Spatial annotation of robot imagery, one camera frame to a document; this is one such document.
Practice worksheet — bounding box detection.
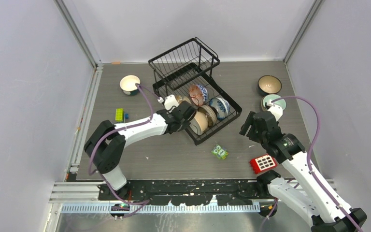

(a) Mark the black wire dish rack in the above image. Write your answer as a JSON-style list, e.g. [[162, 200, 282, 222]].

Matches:
[[148, 37, 242, 145]]

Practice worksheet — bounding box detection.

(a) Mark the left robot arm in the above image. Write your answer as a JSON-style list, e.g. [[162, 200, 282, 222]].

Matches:
[[84, 101, 197, 200]]

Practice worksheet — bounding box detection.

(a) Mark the mint green bowl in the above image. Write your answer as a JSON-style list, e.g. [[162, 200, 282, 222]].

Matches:
[[261, 94, 286, 111]]

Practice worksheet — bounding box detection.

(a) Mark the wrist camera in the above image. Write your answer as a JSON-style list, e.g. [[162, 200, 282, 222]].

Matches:
[[157, 94, 179, 113], [266, 100, 283, 122]]

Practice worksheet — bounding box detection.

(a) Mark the cream bowl left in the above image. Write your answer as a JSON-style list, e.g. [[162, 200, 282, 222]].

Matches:
[[175, 95, 193, 105]]

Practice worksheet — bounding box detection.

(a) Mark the cream bowl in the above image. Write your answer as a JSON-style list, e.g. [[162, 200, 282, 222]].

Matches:
[[175, 95, 193, 105], [189, 111, 208, 135]]

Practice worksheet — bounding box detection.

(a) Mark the cream bowl right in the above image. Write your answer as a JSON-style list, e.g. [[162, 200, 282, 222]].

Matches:
[[189, 111, 208, 135]]

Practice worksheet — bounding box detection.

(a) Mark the blue white patterned bowl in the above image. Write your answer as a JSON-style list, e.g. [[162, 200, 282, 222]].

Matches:
[[209, 97, 230, 120]]

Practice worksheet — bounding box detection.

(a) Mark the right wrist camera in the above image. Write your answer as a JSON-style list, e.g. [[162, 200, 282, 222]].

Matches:
[[266, 100, 283, 122]]

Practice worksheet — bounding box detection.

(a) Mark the red patterned bowl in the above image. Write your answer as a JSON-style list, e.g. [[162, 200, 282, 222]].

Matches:
[[188, 84, 209, 106]]

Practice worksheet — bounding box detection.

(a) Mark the dark teal bowl white foot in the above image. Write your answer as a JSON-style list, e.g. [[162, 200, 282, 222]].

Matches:
[[119, 75, 141, 96]]

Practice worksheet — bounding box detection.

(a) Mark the yellow blue toy block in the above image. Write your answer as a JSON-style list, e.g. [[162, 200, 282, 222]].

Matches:
[[115, 108, 129, 123]]

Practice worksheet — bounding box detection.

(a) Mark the red grid block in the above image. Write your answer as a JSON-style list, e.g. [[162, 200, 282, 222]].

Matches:
[[249, 154, 278, 174]]

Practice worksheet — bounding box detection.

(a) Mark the teal bowl tan interior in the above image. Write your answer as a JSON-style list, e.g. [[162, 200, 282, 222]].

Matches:
[[257, 75, 283, 96]]

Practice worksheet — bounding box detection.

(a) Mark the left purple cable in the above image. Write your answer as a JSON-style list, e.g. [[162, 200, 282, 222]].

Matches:
[[87, 83, 165, 218]]

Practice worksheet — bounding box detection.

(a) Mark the brown rimmed stacked bowl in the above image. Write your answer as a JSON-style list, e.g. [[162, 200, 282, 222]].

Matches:
[[197, 105, 218, 127]]

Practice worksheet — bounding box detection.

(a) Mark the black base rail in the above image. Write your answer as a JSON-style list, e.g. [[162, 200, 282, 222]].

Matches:
[[121, 179, 288, 207]]

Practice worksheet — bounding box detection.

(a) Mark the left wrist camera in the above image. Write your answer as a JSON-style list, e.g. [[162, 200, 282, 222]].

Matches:
[[157, 94, 179, 113]]

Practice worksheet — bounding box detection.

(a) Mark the green owl block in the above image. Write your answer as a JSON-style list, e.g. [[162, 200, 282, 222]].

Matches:
[[211, 144, 229, 160]]

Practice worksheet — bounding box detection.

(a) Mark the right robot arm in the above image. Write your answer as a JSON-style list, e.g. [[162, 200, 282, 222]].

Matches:
[[240, 111, 367, 232]]

